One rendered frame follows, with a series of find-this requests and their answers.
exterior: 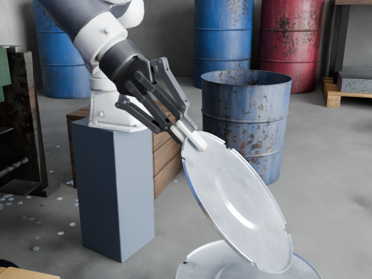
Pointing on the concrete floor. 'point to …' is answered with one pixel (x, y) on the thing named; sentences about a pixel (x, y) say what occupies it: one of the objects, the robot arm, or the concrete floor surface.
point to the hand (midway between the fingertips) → (189, 137)
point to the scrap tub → (248, 115)
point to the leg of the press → (23, 125)
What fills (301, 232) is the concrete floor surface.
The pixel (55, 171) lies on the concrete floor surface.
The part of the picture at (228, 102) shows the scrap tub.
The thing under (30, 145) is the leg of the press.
